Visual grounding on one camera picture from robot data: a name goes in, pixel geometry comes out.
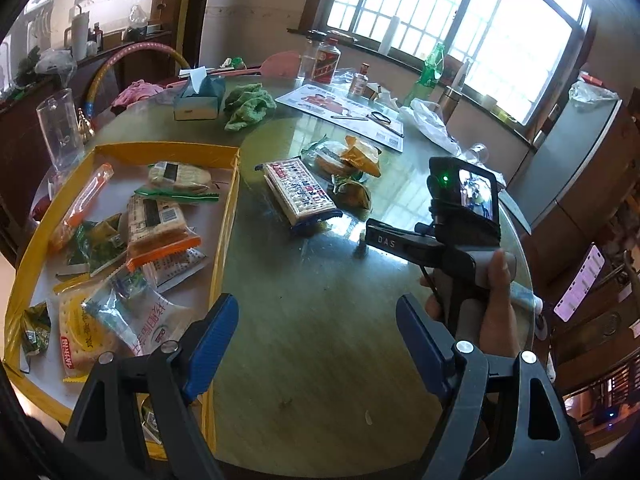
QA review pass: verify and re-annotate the clear packet of round cakes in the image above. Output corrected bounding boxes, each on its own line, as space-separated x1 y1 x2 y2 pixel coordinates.
300 137 351 176

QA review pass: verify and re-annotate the pink cloth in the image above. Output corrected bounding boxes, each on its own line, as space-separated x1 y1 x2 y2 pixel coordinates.
111 80 166 110

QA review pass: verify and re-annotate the clear glass pitcher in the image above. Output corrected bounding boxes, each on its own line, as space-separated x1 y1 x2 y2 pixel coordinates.
36 88 86 172

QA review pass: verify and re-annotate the green and yellow cake packet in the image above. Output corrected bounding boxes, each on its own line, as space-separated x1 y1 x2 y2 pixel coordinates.
332 175 374 211

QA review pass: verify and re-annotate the clear drinking glass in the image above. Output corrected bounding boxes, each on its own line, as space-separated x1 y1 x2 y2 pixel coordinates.
462 142 494 166

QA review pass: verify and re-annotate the teal tissue box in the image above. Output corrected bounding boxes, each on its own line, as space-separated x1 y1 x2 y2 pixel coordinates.
172 66 227 121

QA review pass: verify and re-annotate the yellow round cracker packet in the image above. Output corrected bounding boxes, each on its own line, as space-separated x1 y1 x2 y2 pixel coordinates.
52 280 137 384

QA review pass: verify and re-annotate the clear packet with blue print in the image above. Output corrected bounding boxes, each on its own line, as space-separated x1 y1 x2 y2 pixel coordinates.
82 280 196 357

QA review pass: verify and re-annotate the pink and yellow hula hoop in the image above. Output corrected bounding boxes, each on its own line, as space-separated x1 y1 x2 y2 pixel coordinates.
82 44 194 122

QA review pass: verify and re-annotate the long orange snack packet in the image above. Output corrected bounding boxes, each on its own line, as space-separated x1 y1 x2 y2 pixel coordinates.
47 162 115 254

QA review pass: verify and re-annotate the white plastic bag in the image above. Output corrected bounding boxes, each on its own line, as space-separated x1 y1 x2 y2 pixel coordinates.
34 47 77 87

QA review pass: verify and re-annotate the yellow-edged white tray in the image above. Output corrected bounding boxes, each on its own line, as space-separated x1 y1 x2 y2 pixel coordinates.
2 142 242 461

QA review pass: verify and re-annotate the white packet with blue print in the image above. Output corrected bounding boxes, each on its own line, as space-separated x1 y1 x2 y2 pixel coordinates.
145 247 209 294

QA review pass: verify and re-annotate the white thermos mug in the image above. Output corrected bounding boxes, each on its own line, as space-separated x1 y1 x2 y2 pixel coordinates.
63 4 91 61

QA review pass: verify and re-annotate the clear glass jar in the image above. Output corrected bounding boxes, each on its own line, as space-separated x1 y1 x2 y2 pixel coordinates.
298 30 326 81

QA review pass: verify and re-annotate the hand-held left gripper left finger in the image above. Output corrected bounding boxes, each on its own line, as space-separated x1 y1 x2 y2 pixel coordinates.
62 292 240 480

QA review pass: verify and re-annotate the white liquor bottle red label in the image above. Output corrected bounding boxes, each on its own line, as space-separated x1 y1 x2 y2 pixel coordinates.
312 37 342 84

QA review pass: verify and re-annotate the white paper roll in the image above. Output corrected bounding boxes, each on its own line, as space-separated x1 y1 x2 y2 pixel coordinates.
377 15 402 56

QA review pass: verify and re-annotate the green glass bottle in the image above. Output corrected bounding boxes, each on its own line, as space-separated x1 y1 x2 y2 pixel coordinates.
402 42 447 109

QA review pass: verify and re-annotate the barred window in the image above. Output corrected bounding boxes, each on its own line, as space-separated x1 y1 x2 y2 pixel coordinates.
324 0 587 127

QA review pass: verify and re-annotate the printed placemat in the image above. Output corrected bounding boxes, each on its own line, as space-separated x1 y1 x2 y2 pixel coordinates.
276 83 405 154

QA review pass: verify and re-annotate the steel thermos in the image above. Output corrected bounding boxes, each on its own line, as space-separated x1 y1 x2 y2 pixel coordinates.
439 86 464 124

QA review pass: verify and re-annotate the grey refrigerator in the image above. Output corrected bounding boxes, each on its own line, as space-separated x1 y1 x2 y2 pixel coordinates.
500 99 627 237

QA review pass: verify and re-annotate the long red and blue packet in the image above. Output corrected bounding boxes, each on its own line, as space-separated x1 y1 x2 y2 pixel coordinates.
255 159 344 234

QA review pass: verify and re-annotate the small bottle with red cap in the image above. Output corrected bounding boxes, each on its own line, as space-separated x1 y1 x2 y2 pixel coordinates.
348 62 371 97

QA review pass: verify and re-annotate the person's right hand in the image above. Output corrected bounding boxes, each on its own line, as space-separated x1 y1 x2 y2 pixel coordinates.
419 250 522 362

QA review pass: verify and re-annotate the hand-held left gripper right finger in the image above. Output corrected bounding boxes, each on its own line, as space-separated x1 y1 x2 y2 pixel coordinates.
395 294 583 480

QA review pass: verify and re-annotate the green cloth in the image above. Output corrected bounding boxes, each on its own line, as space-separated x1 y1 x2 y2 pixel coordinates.
222 82 278 133

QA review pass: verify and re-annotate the pink hand fan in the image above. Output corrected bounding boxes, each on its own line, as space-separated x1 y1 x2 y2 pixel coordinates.
260 50 301 79

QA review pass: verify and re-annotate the orange-edged cracker packet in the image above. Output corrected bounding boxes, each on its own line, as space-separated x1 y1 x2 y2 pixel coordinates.
125 195 201 274

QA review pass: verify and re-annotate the green-edged rice cracker packet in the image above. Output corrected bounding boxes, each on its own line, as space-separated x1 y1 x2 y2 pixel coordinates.
135 161 221 206

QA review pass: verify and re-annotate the crumpled clear plastic bag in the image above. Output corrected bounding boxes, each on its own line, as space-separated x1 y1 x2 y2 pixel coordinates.
397 99 461 156

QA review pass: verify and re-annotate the orange and yellow snack packet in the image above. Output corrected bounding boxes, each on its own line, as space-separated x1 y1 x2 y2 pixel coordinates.
340 135 384 179

